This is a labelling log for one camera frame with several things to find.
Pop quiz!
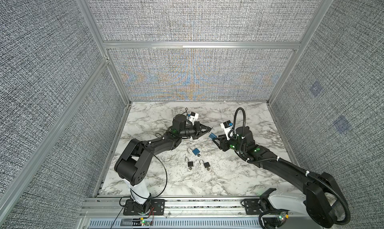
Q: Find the black padlock left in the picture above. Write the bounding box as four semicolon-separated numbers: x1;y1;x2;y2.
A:
185;157;194;171

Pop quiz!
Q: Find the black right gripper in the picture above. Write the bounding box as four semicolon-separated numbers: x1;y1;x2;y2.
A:
212;133;247;155

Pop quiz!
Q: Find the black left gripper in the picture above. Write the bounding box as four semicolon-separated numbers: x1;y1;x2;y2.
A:
178;122;211;140

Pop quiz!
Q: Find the aluminium front rail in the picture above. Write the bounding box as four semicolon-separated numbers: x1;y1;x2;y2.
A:
75;196;261;229

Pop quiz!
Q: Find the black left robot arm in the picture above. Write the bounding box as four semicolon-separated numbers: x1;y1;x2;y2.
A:
114;114;213;205

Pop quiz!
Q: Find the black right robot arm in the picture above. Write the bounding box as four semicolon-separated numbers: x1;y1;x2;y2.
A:
213;126;351;229

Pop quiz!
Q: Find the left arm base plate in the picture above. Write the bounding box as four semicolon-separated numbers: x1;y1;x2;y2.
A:
123;199;166;217

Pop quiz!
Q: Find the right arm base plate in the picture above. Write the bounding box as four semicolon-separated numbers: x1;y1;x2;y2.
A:
239;197;289;217

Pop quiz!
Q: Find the black padlock right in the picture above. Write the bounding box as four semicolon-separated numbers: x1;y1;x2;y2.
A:
199;160;211;171

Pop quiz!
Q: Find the black corrugated cable conduit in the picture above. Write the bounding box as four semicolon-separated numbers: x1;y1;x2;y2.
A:
232;107;352;226

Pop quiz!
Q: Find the black padlock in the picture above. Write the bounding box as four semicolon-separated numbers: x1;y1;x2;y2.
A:
185;157;194;171
199;160;211;171

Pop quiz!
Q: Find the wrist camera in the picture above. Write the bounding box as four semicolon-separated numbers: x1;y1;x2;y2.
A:
187;112;199;125
220;121;233;140

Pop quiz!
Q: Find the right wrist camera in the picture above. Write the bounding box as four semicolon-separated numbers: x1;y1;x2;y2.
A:
220;121;233;140

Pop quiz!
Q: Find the blue padlock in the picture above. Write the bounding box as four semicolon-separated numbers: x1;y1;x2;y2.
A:
187;147;201;157
209;133;217;140

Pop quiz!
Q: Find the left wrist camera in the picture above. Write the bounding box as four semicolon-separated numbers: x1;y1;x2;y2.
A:
187;112;199;125

